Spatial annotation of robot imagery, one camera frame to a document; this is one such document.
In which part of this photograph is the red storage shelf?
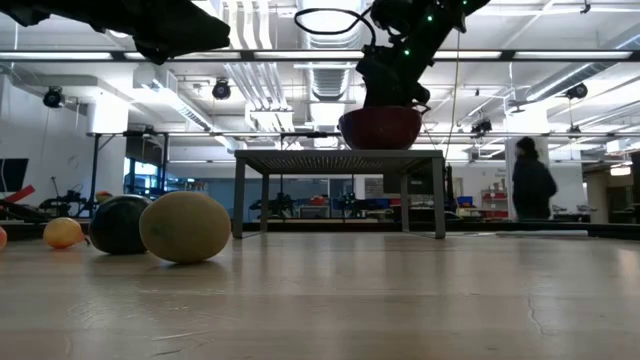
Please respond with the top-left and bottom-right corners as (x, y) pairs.
(480, 188), (510, 220)

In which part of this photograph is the black overhead crossbar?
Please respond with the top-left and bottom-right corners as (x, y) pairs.
(0, 48), (640, 64)

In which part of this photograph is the red bar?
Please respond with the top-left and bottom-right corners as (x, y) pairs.
(0, 184), (37, 205)

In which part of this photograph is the black metal table frame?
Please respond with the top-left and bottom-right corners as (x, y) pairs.
(0, 218), (640, 242)

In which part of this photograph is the oval toy melon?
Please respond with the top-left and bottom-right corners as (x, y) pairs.
(138, 191), (233, 265)

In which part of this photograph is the purple colander bowl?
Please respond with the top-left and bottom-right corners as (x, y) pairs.
(337, 103), (432, 151)

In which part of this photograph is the person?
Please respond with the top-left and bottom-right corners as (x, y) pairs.
(510, 135), (559, 222)

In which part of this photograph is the black hanging spotlight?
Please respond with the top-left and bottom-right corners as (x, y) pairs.
(42, 85), (66, 110)
(565, 81), (590, 102)
(210, 78), (233, 102)
(469, 117), (495, 138)

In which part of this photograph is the small orange toy fruit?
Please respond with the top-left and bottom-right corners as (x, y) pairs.
(42, 216), (89, 250)

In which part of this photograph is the silver ventilation duct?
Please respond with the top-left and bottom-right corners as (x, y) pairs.
(297, 0), (370, 103)

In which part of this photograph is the dark round toy watermelon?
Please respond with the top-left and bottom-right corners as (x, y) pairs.
(88, 193), (153, 256)

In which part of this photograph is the thin hanging rope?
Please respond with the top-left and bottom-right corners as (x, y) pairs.
(443, 27), (462, 162)

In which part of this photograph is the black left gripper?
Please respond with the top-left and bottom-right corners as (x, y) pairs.
(0, 0), (232, 66)

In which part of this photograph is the grey perforated metal shelf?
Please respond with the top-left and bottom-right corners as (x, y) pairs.
(233, 148), (448, 240)

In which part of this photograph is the black wall monitor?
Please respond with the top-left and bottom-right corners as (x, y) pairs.
(0, 158), (30, 194)

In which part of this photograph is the dark background machine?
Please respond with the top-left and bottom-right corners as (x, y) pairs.
(38, 175), (92, 219)

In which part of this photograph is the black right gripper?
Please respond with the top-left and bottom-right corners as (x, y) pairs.
(355, 43), (432, 109)

